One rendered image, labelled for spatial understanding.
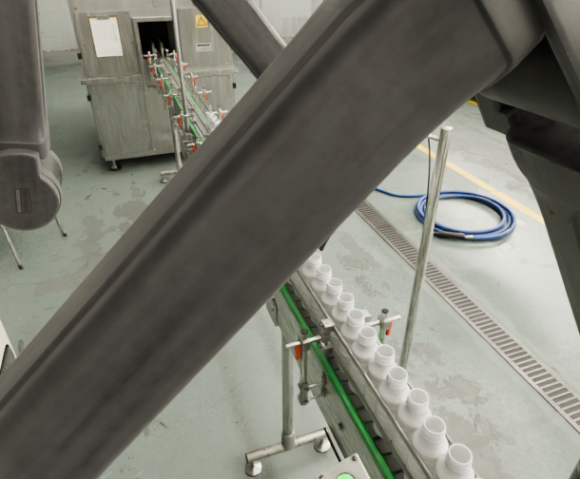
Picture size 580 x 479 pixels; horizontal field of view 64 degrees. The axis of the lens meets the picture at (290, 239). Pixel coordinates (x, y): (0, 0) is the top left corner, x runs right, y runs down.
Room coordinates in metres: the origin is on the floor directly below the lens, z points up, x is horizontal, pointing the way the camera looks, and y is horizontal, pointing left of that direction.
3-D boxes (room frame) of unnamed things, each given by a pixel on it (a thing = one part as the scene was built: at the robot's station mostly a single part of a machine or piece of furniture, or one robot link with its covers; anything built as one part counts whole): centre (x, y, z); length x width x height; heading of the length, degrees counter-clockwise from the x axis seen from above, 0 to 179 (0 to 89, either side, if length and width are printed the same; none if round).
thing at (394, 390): (0.60, -0.20, 1.08); 0.06 x 0.06 x 0.17
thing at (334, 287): (0.88, -0.11, 1.08); 0.06 x 0.06 x 0.17
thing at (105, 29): (4.22, 1.55, 1.22); 0.23 x 0.03 x 0.32; 110
